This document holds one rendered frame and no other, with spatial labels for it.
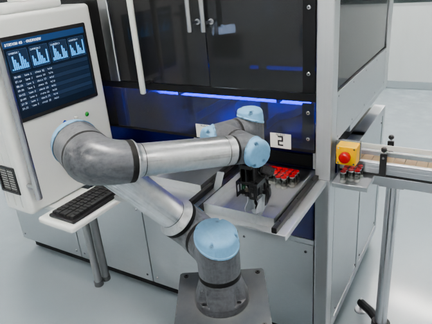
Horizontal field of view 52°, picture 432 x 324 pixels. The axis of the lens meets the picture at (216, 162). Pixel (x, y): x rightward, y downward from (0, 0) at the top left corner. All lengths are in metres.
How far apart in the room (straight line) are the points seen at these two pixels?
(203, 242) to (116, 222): 1.39
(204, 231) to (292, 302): 1.01
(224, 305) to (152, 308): 1.33
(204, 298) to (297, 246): 0.74
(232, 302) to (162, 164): 0.45
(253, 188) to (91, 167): 0.54
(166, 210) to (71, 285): 1.72
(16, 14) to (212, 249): 1.12
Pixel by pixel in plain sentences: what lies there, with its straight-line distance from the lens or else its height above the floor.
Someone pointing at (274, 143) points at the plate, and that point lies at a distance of 1.72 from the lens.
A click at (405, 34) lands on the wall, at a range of 6.20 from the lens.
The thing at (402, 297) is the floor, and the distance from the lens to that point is 2.60.
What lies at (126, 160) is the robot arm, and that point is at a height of 1.29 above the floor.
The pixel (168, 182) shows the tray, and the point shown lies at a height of 0.90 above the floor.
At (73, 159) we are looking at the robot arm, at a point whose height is 1.31.
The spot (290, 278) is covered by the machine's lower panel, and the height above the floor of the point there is 0.38.
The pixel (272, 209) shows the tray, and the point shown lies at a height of 0.88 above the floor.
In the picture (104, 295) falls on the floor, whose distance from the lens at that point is 2.69.
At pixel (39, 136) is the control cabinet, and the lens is 1.86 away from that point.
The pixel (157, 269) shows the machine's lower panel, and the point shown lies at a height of 0.19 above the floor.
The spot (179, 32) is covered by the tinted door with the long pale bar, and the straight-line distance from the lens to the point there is 1.82.
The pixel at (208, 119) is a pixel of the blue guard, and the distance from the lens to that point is 1.83.
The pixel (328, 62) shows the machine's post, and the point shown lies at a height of 1.32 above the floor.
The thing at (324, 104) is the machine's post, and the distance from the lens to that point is 1.61.
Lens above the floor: 1.65
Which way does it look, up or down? 24 degrees down
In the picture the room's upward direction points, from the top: 5 degrees counter-clockwise
